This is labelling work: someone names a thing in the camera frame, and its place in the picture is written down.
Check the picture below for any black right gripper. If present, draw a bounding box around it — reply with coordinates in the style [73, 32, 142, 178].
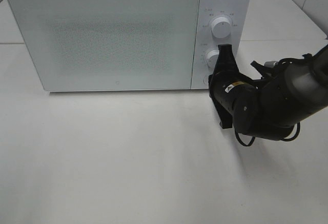
[208, 44, 256, 129]

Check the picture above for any white microwave knob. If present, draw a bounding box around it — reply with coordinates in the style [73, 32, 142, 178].
[205, 50, 219, 69]
[210, 15, 232, 39]

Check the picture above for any white round door button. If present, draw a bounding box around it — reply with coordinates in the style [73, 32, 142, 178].
[203, 74, 209, 86]

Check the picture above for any white microwave door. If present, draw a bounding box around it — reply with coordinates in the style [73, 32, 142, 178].
[8, 0, 198, 91]

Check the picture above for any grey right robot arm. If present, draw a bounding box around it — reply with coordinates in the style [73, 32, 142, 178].
[208, 45, 327, 141]

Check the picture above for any white microwave oven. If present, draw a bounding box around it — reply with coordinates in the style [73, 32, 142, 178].
[5, 0, 251, 94]

